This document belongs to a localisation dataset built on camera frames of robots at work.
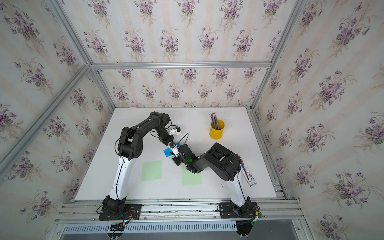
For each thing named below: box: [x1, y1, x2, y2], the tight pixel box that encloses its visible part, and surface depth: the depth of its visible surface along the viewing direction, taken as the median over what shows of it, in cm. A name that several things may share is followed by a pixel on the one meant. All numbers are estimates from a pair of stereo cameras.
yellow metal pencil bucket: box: [209, 119, 225, 140], surface depth 99 cm
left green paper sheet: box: [141, 160, 162, 182], surface depth 91 cm
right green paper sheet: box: [182, 166, 203, 186], surface depth 86 cm
